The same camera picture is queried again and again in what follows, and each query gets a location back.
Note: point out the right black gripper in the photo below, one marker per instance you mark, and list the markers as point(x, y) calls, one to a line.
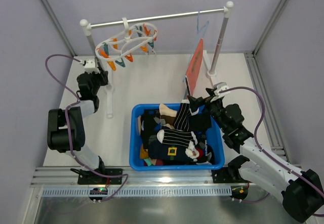
point(205, 100)

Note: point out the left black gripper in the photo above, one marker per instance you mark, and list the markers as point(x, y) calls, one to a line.
point(100, 76)

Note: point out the black white pinstripe sock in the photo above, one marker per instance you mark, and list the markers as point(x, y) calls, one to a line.
point(181, 121)

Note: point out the white oval clip hanger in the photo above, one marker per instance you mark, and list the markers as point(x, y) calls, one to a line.
point(133, 37)

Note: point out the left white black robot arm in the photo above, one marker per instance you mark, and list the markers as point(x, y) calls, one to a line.
point(66, 132)

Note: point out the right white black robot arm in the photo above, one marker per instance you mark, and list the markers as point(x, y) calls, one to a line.
point(299, 191)

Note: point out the orange bear towel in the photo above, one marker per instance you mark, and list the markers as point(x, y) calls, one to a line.
point(193, 69)

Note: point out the beige brown sock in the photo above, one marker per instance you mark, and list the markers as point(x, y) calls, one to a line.
point(167, 115)

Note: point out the white clothes rack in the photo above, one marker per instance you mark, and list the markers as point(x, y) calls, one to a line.
point(149, 78)

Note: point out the navy santa belt sock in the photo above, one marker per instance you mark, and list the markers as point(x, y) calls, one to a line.
point(177, 155)

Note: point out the blue plastic bin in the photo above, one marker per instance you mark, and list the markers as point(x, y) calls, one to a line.
point(214, 140)

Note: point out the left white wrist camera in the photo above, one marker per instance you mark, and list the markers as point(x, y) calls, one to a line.
point(90, 66)

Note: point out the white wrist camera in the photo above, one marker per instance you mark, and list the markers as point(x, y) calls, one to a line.
point(90, 66)
point(220, 88)

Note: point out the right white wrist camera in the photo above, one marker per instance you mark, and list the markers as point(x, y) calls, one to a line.
point(220, 88)

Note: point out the blue wire hanger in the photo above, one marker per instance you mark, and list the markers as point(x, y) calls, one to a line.
point(200, 31)

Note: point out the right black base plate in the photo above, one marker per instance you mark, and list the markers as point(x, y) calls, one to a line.
point(227, 175)

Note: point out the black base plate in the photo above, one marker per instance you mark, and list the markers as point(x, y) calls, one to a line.
point(227, 175)
point(86, 177)

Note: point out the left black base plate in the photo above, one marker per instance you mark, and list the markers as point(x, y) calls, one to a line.
point(86, 177)

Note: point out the aluminium rail frame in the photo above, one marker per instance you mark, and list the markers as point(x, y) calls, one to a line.
point(110, 138)

